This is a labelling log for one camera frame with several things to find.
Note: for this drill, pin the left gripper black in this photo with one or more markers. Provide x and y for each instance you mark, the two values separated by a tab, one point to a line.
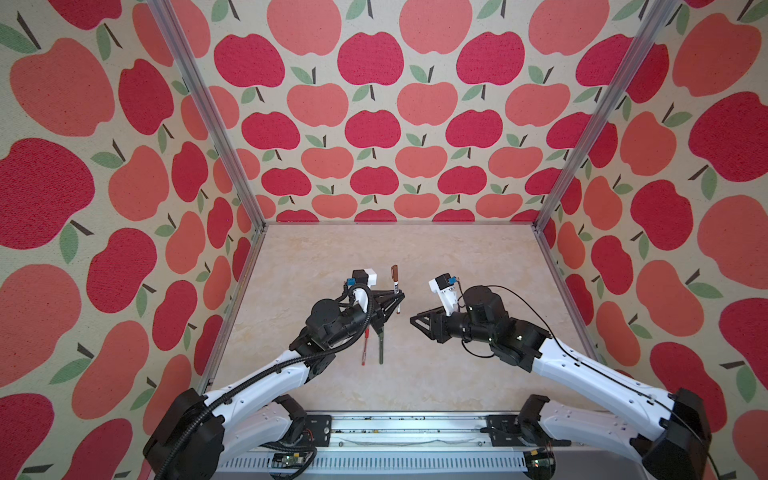
372	308

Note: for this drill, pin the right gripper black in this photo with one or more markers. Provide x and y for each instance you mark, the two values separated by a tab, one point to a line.
441	324

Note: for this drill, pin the green pen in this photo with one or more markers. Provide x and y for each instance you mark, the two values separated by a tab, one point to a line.
381	347

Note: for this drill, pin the red gel pen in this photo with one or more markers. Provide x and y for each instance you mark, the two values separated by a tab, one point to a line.
365	347

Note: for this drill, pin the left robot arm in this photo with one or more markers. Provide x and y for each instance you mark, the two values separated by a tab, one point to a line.
200	431

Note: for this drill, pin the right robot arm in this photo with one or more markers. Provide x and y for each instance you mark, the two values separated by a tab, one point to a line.
668	434

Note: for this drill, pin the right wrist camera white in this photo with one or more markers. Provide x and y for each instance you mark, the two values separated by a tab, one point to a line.
446	287

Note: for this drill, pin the aluminium front rail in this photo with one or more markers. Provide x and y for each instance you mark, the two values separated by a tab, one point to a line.
394	444

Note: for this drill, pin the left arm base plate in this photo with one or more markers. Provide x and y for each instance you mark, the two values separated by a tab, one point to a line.
303	428

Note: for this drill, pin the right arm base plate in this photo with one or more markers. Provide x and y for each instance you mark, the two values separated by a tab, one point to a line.
522	429

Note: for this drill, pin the left aluminium frame post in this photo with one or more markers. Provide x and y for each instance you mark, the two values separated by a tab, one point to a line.
173	33

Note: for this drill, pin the aluminium frame post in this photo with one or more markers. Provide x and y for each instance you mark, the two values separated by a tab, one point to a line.
173	33
654	22

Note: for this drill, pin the right aluminium frame post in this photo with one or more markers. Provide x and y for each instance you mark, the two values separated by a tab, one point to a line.
654	22

